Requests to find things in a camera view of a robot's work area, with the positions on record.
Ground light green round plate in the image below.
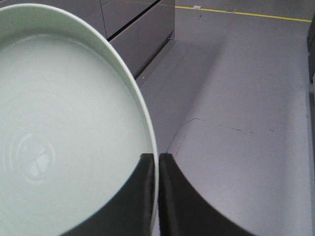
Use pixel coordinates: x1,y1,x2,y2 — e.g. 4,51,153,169
0,3,157,236

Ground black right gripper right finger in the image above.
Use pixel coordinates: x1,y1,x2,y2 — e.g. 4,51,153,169
158,153,252,236

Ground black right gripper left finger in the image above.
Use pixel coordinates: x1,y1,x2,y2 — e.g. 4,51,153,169
63,153,155,236

